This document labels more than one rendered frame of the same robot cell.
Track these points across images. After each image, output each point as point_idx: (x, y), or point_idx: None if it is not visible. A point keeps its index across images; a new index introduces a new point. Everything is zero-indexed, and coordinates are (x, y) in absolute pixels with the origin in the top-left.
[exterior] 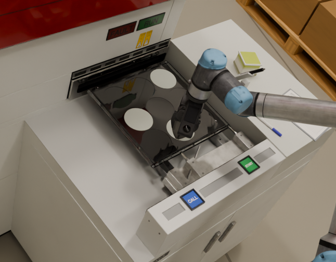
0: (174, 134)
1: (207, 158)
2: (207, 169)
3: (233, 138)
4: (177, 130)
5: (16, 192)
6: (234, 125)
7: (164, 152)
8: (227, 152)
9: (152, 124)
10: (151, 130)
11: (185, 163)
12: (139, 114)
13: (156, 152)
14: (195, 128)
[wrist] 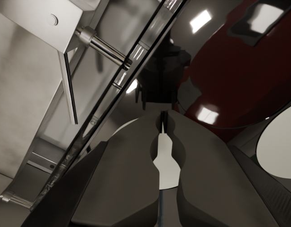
0: (186, 117)
1: (34, 89)
2: (7, 43)
3: (7, 183)
4: (188, 141)
5: None
6: (25, 213)
7: (199, 27)
8: None
9: (261, 139)
10: (264, 113)
11: (86, 8)
12: None
13: (242, 2)
14: (43, 224)
